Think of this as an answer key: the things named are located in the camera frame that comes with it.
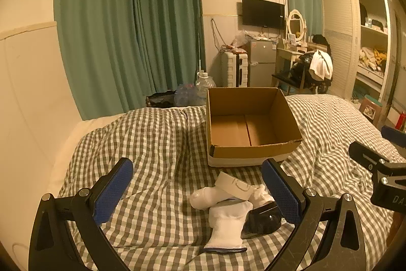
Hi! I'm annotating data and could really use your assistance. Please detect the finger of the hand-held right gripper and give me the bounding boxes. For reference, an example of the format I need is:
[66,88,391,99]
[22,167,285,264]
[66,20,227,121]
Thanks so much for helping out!
[348,141,406,184]
[381,125,406,147]

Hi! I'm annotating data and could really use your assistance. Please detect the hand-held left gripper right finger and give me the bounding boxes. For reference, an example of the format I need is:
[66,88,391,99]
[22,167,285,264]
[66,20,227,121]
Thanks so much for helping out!
[262,158,373,271]

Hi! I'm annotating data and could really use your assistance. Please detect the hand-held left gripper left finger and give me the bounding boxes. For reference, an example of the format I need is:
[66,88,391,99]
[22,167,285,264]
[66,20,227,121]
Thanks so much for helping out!
[28,157,134,271]

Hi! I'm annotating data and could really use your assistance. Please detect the small white sock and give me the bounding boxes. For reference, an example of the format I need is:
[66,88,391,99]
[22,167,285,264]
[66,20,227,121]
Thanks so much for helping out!
[250,185,275,208]

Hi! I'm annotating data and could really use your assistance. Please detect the black sock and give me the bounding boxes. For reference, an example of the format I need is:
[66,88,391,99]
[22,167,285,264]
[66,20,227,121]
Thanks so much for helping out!
[241,201,283,240]

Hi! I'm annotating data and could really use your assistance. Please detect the white sock with blue trim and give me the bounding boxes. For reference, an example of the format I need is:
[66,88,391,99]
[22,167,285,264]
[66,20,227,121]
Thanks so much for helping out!
[203,201,254,254]

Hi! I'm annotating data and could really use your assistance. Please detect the white sock with paper band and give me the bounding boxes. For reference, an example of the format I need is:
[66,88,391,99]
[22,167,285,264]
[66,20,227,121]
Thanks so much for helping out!
[190,172,258,211]

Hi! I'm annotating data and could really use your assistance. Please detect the brown cardboard box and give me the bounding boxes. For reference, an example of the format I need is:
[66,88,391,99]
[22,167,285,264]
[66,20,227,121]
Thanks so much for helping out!
[206,87,303,168]

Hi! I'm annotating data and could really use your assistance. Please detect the pile of clothes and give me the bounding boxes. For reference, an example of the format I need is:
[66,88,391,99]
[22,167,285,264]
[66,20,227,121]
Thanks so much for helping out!
[358,47,389,71]

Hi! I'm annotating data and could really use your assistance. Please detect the black floor bag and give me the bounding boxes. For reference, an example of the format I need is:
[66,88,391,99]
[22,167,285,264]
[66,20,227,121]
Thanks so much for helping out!
[146,91,176,108]

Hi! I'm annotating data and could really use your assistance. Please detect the white cloth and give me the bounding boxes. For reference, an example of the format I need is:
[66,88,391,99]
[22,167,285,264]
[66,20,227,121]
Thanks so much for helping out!
[309,49,333,80]

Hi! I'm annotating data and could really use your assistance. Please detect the dark wooden chair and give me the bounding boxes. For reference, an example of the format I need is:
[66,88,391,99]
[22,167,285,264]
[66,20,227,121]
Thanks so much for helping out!
[271,50,333,94]

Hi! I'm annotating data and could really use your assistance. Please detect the clear plastic bag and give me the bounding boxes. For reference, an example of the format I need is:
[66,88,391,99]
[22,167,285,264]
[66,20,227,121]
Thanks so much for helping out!
[174,84,199,107]

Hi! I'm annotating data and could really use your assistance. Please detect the white wardrobe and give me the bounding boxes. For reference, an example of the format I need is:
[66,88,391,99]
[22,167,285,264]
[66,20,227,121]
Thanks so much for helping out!
[321,0,392,106]

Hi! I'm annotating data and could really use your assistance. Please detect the black fluffy item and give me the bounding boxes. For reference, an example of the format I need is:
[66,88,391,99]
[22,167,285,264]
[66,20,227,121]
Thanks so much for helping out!
[312,34,330,52]

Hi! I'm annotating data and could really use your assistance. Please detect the white dressing table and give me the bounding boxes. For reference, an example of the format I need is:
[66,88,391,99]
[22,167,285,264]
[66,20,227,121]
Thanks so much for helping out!
[274,42,318,81]

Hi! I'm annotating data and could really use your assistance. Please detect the small silver fridge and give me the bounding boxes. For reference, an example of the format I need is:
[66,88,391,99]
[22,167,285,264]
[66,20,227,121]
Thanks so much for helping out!
[247,39,276,87]

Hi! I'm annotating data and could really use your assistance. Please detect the large clear water bottle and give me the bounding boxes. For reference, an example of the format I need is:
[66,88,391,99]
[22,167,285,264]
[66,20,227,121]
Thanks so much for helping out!
[194,70,217,99]

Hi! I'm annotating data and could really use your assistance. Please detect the white suitcase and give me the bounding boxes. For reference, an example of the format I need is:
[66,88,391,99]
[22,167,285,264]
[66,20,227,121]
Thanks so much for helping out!
[221,50,249,88]

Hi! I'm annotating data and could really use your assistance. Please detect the white oval mirror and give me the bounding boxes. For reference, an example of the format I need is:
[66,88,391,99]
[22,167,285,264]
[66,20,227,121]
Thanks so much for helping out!
[286,10,308,43]

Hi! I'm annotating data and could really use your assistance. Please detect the wide green curtain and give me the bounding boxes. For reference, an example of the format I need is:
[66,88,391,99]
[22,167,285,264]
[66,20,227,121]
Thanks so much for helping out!
[54,0,138,121]

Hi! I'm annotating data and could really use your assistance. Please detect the crumpled plastic bag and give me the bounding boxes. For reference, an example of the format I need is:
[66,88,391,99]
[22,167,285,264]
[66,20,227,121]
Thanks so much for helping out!
[231,30,252,47]

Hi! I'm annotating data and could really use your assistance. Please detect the wall cables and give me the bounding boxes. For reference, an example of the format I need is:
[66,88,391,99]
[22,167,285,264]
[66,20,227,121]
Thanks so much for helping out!
[211,19,224,52]

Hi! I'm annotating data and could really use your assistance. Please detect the black wall television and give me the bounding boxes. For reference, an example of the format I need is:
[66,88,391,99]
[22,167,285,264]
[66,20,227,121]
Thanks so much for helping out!
[242,0,285,29]

